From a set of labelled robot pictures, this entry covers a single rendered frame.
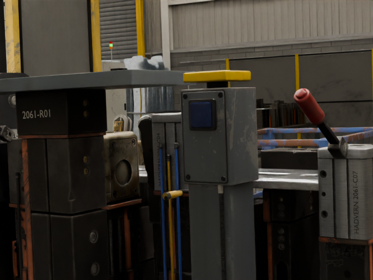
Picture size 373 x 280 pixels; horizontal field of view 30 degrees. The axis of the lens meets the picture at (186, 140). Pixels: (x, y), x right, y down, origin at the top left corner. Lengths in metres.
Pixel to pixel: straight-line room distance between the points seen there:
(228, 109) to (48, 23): 4.03
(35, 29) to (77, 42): 0.47
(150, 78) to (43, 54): 3.87
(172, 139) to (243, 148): 0.23
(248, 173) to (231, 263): 0.11
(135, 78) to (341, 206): 0.31
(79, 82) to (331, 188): 0.35
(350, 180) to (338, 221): 0.06
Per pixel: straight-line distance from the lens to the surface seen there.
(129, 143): 1.16
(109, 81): 0.84
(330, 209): 0.92
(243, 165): 0.82
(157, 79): 0.86
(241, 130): 0.81
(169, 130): 1.03
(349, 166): 0.90
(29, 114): 0.98
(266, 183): 1.08
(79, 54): 5.05
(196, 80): 0.81
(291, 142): 3.14
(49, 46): 4.76
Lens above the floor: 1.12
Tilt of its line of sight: 3 degrees down
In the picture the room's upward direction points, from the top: 2 degrees counter-clockwise
